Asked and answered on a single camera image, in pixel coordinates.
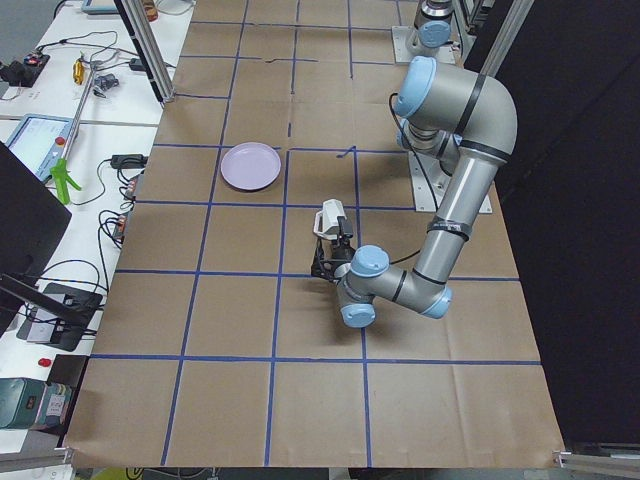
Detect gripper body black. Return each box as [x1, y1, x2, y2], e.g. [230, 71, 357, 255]
[310, 234, 356, 283]

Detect white angular cup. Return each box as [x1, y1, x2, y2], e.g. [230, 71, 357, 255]
[313, 199, 346, 241]

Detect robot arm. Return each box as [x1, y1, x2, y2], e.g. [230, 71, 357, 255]
[311, 56, 517, 328]
[414, 0, 454, 50]

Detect lilac plate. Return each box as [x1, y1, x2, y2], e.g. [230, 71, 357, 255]
[221, 142, 281, 191]

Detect black power adapter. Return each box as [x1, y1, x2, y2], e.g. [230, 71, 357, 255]
[110, 154, 148, 170]

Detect black hub box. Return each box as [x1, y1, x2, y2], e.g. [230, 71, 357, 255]
[16, 283, 103, 351]

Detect green reacher grabber tool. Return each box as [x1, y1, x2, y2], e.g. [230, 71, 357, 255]
[50, 60, 96, 205]

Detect black monitor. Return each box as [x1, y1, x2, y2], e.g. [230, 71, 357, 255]
[0, 140, 74, 341]

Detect blue teach pendant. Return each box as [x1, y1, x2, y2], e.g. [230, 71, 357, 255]
[6, 113, 72, 182]

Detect green box device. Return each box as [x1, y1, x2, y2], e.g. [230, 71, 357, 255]
[1, 377, 73, 430]

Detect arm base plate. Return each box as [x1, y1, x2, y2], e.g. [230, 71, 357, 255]
[390, 25, 463, 65]
[407, 150, 493, 214]

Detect aluminium frame post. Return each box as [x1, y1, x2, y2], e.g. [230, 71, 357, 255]
[114, 0, 175, 104]

